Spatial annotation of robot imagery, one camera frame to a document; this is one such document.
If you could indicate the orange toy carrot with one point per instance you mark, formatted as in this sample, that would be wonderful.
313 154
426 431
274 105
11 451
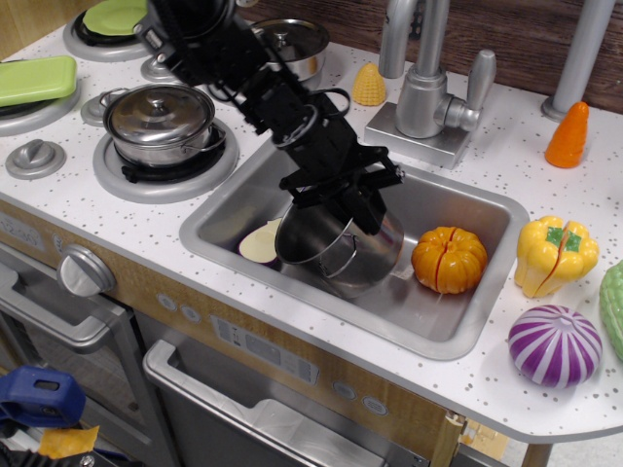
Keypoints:
566 148

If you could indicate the grey oven door handle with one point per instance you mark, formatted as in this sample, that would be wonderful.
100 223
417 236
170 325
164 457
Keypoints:
84 325

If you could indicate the yellow toy corn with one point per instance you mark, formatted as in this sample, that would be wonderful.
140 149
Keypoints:
369 86

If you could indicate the orange toy pumpkin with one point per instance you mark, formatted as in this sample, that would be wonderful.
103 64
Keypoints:
449 260

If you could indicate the front left stove burner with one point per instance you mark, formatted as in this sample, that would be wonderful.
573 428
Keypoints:
42 114

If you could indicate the grey stove knob left centre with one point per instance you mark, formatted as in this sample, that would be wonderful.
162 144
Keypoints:
92 112

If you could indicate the green round plate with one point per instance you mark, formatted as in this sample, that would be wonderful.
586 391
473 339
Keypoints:
115 17

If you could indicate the grey dishwasher door handle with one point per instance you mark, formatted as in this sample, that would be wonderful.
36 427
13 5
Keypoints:
229 418

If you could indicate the blue clamp tool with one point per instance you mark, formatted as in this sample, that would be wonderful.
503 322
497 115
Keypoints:
42 398

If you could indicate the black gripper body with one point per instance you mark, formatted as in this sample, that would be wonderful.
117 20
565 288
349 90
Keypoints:
315 134

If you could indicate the front right stove burner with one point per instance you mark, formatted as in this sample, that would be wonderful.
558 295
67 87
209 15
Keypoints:
171 184

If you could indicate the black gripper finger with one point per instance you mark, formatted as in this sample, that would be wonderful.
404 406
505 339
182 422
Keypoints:
365 210
327 194

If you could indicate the lidded steel pot on burner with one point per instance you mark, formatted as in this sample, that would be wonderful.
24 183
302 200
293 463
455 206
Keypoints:
161 126

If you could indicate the grey vertical post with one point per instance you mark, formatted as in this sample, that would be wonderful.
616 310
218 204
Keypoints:
582 54

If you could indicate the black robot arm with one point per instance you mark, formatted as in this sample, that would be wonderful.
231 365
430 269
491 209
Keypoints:
207 43

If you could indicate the grey stove knob front left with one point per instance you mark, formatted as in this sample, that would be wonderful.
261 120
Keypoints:
35 159

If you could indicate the grey oven knob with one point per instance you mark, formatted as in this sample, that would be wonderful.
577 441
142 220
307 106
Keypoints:
82 273

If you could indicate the green rectangular plate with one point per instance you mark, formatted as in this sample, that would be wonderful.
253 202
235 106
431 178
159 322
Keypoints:
35 80

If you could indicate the toy eggplant half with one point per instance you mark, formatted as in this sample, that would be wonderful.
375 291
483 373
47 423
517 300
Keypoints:
259 245

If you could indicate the rear left stove burner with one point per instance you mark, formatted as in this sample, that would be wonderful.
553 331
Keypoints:
88 45

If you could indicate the purple striped toy onion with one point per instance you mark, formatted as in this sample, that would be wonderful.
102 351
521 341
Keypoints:
555 346

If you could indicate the green toy vegetable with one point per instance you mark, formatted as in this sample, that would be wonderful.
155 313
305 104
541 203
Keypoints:
611 307

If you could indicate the grey stove knob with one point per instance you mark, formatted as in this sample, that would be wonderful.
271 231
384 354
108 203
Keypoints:
155 72
92 112
35 159

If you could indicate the silver toy faucet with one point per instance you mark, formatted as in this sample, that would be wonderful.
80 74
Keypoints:
427 122

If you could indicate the yellow toy bell pepper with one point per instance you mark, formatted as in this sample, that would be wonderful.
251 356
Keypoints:
551 253

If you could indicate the steel saucepan with lid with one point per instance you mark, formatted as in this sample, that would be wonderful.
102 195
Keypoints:
300 44

